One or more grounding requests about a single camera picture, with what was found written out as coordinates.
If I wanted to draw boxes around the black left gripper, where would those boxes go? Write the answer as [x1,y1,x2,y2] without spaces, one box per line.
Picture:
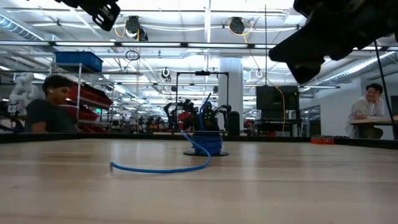
[54,0,121,32]

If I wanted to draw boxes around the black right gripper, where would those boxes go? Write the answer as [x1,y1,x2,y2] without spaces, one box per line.
[269,0,398,84]

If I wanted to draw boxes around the black cord spool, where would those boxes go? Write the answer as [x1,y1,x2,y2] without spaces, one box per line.
[183,132,230,157]

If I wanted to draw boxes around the blue cord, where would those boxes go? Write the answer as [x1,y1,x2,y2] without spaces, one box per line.
[109,92,224,174]

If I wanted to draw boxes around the black monitor on cart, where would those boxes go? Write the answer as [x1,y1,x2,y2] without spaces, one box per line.
[254,85,301,138]

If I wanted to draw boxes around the blue storage bin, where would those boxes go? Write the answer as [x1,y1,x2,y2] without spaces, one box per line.
[55,51,104,73]

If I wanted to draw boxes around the long light bar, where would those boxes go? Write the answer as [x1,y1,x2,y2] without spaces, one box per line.
[0,40,398,50]

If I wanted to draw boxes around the white building column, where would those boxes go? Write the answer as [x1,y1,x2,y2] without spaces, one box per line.
[218,57,244,131]

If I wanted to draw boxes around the person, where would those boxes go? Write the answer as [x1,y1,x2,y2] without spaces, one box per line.
[24,74,82,134]
[344,83,387,139]

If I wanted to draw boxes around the small red box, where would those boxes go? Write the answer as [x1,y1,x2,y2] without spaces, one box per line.
[310,135,335,145]

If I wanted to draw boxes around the thin black diagonal rod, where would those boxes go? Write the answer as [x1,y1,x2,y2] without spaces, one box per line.
[374,39,398,140]

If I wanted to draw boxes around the metal shelf with red bins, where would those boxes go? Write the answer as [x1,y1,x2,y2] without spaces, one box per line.
[49,62,114,134]

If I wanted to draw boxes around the wooden table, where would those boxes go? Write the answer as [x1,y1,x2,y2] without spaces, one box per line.
[349,115,398,140]

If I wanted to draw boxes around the black background robot station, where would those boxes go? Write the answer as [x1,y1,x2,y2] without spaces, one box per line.
[164,70,233,134]

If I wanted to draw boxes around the black ceiling cable reel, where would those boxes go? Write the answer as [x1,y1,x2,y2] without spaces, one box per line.
[228,16,246,35]
[125,15,149,42]

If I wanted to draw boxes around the yellow cable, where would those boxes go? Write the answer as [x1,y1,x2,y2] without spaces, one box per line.
[267,81,287,133]

